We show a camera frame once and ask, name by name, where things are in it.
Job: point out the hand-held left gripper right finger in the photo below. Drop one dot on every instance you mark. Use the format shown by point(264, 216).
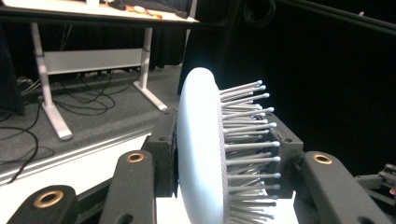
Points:
point(289, 149)

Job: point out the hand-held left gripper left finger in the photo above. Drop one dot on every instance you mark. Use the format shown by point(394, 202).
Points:
point(163, 155)

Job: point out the light blue hairbrush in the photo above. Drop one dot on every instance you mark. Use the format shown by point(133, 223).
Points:
point(199, 140)

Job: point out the white metal-legged desk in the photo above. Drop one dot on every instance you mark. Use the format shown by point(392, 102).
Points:
point(90, 60)

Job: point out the black metal pole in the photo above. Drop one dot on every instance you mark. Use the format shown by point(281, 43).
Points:
point(342, 17)

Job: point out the orange object on desk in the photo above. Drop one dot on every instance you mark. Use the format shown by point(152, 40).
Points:
point(141, 10)

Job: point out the black computer mouse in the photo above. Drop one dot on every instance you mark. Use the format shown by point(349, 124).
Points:
point(117, 4)

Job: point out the aluminium floor rail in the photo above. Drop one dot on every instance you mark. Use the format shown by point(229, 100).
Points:
point(77, 152)

